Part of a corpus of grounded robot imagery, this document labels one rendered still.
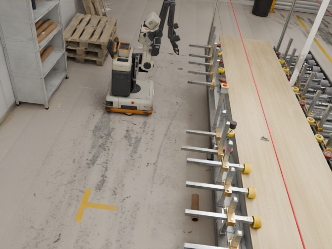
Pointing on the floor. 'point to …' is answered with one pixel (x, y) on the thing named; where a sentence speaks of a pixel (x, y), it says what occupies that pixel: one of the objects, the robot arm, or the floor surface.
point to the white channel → (309, 41)
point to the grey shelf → (52, 40)
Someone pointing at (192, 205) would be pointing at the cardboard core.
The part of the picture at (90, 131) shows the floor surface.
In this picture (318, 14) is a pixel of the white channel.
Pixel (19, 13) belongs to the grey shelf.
